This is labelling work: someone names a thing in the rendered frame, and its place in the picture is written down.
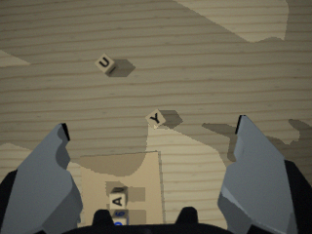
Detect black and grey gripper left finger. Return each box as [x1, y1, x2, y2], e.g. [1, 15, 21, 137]
[0, 123, 83, 234]

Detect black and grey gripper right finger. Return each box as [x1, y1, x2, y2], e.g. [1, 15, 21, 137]
[217, 115, 312, 234]

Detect tan mat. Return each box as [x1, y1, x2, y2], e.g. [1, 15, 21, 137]
[80, 151, 163, 226]

